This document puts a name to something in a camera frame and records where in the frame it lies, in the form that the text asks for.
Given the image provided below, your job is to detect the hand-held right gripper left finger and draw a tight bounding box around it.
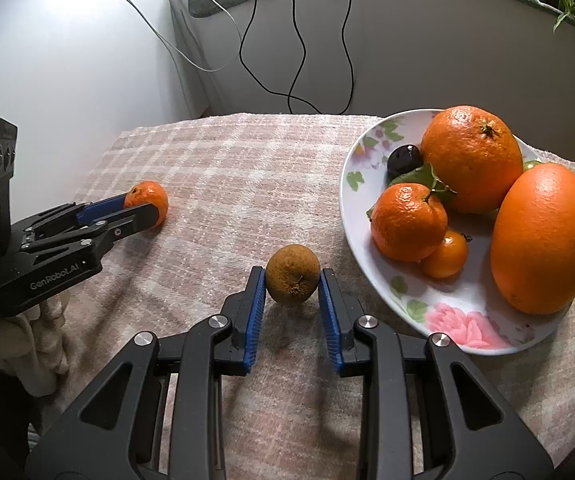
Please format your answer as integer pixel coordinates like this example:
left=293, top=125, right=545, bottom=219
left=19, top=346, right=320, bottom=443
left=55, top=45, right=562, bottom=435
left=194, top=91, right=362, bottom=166
left=25, top=266, right=268, bottom=480

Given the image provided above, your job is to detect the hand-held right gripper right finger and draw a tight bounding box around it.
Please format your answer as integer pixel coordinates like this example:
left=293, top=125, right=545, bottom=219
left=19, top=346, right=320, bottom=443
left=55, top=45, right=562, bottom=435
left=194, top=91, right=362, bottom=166
left=317, top=268, right=554, bottom=480

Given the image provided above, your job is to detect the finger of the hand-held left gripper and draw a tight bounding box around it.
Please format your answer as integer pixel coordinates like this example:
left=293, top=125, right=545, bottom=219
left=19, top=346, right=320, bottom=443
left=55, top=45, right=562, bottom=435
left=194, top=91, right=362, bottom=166
left=25, top=192, right=136, bottom=236
left=20, top=201, right=166, bottom=261

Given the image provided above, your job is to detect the small leafless mandarin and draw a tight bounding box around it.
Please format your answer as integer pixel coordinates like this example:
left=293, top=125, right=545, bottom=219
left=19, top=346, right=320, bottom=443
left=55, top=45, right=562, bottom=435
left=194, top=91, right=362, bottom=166
left=124, top=180, right=169, bottom=228

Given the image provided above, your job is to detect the small brown kiwi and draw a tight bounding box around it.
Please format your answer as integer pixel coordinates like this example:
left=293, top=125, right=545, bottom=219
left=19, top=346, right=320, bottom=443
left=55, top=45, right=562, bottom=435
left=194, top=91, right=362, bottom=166
left=266, top=244, right=321, bottom=305

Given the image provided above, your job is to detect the white floral plate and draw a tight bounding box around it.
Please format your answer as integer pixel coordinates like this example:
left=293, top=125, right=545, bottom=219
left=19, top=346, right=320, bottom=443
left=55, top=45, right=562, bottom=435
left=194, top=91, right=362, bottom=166
left=340, top=108, right=575, bottom=356

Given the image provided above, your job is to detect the mandarin with green leaf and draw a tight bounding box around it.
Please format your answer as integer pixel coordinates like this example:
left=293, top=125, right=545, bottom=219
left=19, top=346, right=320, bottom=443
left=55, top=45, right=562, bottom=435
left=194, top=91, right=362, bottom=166
left=366, top=161, right=458, bottom=262

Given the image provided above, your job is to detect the large oval orange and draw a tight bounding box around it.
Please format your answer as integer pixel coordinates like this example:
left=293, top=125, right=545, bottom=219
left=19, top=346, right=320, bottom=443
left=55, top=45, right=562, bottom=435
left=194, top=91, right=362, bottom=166
left=490, top=163, right=575, bottom=316

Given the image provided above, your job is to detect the beige checked tablecloth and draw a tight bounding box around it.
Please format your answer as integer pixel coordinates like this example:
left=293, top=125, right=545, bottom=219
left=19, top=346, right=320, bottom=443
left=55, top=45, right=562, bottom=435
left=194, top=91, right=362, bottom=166
left=28, top=112, right=575, bottom=480

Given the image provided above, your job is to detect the tiny orange kumquat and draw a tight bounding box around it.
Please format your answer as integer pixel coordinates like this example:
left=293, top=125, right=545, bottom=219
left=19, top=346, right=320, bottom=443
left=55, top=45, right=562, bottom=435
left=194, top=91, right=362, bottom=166
left=420, top=230, right=472, bottom=280

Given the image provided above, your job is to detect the dark purple plum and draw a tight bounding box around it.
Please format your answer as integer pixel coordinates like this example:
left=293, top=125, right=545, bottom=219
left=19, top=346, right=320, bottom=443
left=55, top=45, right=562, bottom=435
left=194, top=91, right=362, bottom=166
left=386, top=144, right=424, bottom=181

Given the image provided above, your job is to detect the large round orange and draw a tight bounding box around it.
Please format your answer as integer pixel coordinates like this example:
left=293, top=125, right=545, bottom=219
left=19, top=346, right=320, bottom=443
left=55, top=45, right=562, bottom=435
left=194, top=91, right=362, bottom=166
left=420, top=105, right=524, bottom=214

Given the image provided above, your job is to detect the white furniture panel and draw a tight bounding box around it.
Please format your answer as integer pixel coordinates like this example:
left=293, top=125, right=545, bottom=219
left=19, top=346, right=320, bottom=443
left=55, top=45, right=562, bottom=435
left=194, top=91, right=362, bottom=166
left=170, top=0, right=575, bottom=176

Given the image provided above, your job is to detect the white cable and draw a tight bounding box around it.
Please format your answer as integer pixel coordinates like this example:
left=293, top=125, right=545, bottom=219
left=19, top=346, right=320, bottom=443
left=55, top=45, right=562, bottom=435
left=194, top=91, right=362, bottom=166
left=85, top=0, right=243, bottom=72

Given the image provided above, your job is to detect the looped black cable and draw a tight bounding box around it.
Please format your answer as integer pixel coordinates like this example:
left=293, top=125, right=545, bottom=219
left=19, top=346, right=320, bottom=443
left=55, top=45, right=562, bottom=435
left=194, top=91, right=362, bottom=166
left=239, top=0, right=355, bottom=115

